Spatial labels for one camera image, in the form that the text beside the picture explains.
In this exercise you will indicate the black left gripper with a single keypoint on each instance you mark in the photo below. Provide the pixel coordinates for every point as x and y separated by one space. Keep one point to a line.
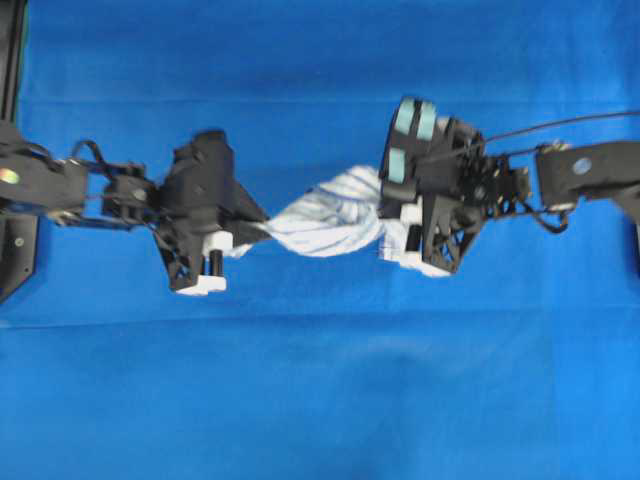
195 199

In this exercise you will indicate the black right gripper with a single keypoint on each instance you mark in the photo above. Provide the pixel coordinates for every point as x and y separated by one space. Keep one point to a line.
439 184

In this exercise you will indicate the white blue striped towel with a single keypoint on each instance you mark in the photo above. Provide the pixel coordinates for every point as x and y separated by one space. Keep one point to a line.
338 217

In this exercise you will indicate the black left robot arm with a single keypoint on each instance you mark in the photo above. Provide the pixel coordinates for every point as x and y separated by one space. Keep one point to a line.
83 191

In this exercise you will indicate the blue table cloth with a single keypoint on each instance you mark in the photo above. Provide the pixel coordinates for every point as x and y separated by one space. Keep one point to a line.
523 365

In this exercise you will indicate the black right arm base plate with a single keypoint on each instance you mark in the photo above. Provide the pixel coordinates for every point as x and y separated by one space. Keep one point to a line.
637 245

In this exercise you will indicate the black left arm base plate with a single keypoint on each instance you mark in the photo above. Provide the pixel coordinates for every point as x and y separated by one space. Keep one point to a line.
18 251

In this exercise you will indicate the black table frame rail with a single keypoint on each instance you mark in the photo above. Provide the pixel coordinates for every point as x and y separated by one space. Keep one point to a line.
13 38

